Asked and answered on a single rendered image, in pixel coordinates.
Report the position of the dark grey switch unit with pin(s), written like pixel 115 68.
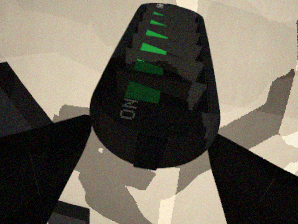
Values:
pixel 156 104

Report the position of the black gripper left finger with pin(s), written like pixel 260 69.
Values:
pixel 35 167

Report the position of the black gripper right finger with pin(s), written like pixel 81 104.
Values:
pixel 252 190

